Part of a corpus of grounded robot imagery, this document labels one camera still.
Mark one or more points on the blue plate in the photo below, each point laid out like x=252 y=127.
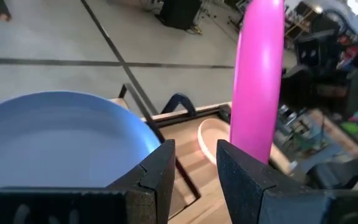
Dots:
x=57 y=140

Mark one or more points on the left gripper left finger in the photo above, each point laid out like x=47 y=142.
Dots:
x=73 y=207

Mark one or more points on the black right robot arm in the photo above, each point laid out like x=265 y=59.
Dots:
x=337 y=175

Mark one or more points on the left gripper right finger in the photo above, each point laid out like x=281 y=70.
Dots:
x=275 y=205

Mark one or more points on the magenta plate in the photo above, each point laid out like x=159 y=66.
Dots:
x=256 y=77

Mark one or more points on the black crossbar rail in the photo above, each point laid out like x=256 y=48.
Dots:
x=194 y=115

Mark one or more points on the light peach plate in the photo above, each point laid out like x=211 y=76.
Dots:
x=213 y=137

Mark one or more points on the black equipment case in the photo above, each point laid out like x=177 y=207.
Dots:
x=179 y=12

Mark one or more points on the dark arched clamp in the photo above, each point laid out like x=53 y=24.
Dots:
x=183 y=101

